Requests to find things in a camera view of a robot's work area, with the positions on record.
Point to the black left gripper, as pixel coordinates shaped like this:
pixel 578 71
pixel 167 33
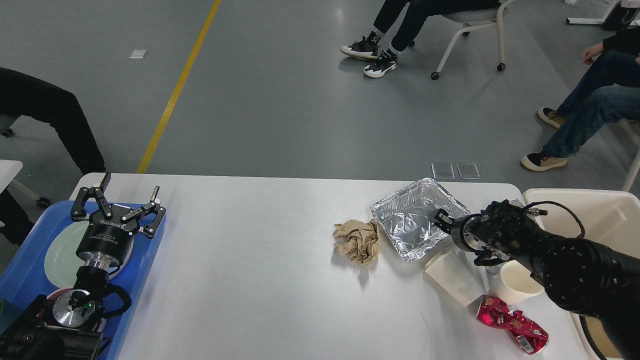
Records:
pixel 106 240

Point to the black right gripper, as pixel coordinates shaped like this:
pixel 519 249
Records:
pixel 459 229

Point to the aluminium foil tray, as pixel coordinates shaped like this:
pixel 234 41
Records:
pixel 404 217

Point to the green plate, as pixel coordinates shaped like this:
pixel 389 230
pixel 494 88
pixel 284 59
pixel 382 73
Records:
pixel 61 262

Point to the pink mug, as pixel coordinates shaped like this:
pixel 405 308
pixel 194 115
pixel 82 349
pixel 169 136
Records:
pixel 58 293

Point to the brown paper bag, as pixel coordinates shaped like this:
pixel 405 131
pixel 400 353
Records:
pixel 598 344

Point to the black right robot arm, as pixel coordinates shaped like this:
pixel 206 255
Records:
pixel 579 275

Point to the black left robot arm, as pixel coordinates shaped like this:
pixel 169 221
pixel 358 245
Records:
pixel 70 291

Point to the pink plate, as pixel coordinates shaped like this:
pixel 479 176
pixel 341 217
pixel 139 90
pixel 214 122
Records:
pixel 118 268

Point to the floor socket plate left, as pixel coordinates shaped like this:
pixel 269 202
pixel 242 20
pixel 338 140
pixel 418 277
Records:
pixel 443 171

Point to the floor socket plate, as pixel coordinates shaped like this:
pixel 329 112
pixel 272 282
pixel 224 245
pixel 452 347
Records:
pixel 468 171
pixel 443 171

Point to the floor socket plate right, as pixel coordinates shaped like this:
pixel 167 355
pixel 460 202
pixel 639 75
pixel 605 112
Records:
pixel 468 171

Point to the crumpled brown paper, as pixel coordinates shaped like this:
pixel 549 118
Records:
pixel 361 243

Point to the upright white paper cup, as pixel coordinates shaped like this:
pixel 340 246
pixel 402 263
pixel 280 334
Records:
pixel 514 284

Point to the blue plastic tray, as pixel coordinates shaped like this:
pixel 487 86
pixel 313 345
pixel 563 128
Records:
pixel 25 278

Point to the seated person in black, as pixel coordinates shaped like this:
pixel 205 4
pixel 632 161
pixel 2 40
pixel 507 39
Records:
pixel 25 95

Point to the red foil wrapper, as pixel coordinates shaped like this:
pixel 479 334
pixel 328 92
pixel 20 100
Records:
pixel 529 336

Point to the white paper on floor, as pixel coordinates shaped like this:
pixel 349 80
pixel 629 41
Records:
pixel 138 54

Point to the beige plastic bin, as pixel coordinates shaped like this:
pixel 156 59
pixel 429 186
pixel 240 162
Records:
pixel 610 217

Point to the white office chair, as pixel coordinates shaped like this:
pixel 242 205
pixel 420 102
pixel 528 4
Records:
pixel 476 20

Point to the person in blue jeans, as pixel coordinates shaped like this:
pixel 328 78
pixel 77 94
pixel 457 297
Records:
pixel 608 92

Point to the walking person black trousers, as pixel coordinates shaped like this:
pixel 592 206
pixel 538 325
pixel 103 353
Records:
pixel 384 60

